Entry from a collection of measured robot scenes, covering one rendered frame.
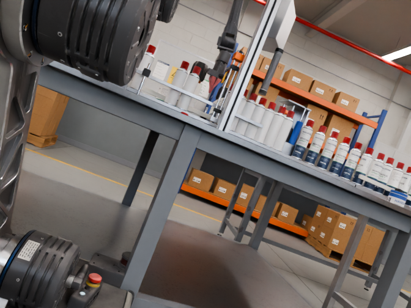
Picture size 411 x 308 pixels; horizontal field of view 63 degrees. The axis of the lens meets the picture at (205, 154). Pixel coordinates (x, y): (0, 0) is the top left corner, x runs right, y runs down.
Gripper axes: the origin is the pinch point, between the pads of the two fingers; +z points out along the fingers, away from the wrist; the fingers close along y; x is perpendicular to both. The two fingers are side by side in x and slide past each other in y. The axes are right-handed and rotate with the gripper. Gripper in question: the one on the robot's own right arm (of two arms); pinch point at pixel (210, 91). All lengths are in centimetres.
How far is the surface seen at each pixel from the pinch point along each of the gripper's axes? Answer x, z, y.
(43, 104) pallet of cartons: -316, 49, 136
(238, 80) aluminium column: 22.7, -5.0, -5.1
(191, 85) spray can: 9.1, 2.8, 10.1
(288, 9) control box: 23.0, -40.5, -13.2
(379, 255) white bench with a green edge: -149, 59, -272
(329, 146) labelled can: 8, 1, -65
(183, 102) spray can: 9.0, 10.9, 10.8
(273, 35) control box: 23.4, -27.6, -11.3
